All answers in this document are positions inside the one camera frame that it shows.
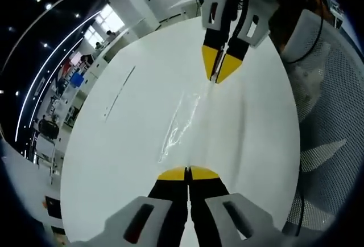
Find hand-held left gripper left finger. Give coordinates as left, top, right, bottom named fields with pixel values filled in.
left=69, top=166, right=189, bottom=247

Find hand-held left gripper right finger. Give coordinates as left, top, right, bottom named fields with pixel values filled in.
left=189, top=165, right=288, bottom=247

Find clear food packaging bag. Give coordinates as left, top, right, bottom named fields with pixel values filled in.
left=156, top=77, right=250, bottom=174

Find white mesh office chair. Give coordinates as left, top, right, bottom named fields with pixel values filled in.
left=281, top=7, right=364, bottom=236

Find white office counter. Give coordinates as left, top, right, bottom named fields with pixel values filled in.
left=84, top=27, right=144, bottom=88

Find blue box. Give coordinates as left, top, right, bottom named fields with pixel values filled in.
left=70, top=72, right=85, bottom=88

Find black office chair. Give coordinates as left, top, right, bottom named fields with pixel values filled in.
left=38, top=117, right=60, bottom=140

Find black cable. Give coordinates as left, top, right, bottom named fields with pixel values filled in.
left=284, top=9, right=325, bottom=65

